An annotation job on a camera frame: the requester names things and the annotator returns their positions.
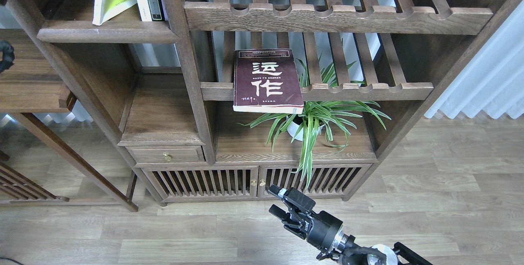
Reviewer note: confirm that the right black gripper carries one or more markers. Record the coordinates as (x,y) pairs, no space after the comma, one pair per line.
(321,230)

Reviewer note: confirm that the dark red book white characters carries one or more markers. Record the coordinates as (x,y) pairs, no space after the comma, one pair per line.
(266,81)

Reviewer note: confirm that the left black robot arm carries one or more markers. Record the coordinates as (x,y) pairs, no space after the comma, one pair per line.
(7,51)

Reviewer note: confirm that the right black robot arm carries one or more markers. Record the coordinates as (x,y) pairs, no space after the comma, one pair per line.
(349,253)

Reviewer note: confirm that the white plant pot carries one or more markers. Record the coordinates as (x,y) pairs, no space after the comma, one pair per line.
(298,134)

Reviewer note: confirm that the green spider plant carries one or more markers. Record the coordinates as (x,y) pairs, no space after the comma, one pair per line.
(330,113)

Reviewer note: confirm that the brass drawer knob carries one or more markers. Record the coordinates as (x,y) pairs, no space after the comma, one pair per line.
(167,157)

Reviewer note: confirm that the dark wooden bookshelf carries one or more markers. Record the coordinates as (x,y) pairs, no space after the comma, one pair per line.
(156,87)

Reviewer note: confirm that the white curtain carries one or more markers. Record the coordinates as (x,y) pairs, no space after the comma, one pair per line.
(493,81)

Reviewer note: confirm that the wooden slatted rack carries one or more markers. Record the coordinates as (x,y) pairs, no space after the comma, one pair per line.
(20,189)

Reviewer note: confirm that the wooden side table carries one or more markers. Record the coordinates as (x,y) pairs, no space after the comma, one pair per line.
(32,86)

